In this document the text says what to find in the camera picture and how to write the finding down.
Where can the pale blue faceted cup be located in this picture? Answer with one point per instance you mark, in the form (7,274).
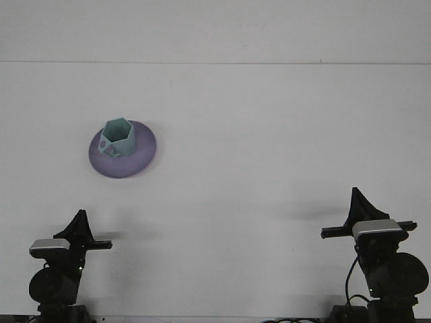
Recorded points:
(126,144)

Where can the pale purple round plate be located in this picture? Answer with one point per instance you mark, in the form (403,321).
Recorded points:
(128,165)

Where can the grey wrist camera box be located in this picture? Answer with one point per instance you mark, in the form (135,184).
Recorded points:
(48,245)
(377,228)

